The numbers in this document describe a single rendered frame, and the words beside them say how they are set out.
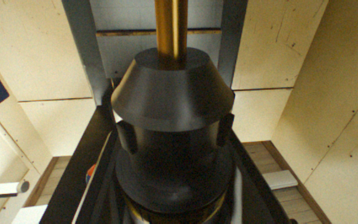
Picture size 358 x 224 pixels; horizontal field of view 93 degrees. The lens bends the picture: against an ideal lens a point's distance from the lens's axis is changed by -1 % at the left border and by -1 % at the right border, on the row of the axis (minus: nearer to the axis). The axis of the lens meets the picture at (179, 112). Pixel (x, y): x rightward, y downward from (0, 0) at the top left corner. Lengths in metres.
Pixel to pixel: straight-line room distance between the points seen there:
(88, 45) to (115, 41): 0.13
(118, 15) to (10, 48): 0.85
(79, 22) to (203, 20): 0.47
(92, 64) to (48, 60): 0.53
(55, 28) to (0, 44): 0.34
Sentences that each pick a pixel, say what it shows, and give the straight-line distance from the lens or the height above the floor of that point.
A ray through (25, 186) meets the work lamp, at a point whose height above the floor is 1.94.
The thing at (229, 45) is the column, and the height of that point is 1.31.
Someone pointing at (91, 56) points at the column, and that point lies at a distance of 0.84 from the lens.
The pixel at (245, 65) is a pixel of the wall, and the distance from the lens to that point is 1.32.
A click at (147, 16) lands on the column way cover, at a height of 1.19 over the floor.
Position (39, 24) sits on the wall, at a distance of 1.29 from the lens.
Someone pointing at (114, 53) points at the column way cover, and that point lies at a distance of 0.76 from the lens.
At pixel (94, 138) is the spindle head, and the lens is 0.72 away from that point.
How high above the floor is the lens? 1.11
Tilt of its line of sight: 36 degrees up
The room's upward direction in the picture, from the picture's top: 180 degrees counter-clockwise
